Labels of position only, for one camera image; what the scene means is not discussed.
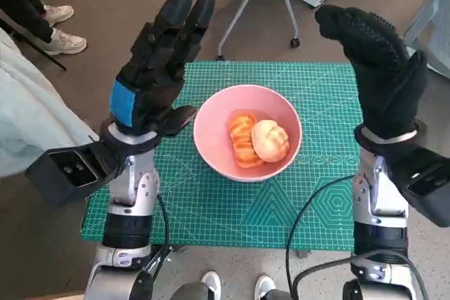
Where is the grey perforated rolling cabinet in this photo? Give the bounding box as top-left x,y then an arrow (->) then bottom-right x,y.
404,0 -> 450,79

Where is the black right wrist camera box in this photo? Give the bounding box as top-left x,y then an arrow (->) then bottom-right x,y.
385,145 -> 450,228

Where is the white shoe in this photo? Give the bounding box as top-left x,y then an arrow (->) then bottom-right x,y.
200,270 -> 221,300
255,274 -> 276,300

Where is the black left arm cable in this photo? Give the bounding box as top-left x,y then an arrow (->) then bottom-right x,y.
156,194 -> 170,255

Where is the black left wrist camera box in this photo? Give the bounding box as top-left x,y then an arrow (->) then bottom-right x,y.
24,140 -> 129,209

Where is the pink bowl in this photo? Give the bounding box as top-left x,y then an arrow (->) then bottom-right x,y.
193,84 -> 303,182

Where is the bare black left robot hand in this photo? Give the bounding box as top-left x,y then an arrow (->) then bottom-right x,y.
109,0 -> 216,138

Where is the round toy bread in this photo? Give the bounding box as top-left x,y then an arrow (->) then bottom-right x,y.
250,119 -> 290,163

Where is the black metal rail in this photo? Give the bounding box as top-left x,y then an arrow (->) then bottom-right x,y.
140,245 -> 187,285

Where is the long toy bread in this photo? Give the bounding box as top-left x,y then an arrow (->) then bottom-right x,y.
228,112 -> 265,169

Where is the green cutting mat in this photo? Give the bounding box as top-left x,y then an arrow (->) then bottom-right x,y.
81,61 -> 363,252

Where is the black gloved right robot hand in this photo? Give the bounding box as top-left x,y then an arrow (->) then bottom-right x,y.
314,5 -> 429,139

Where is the person in brown top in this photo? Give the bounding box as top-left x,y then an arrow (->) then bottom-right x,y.
0,25 -> 101,178

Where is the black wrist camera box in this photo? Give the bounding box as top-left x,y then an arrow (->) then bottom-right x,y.
385,145 -> 450,228
24,140 -> 129,209

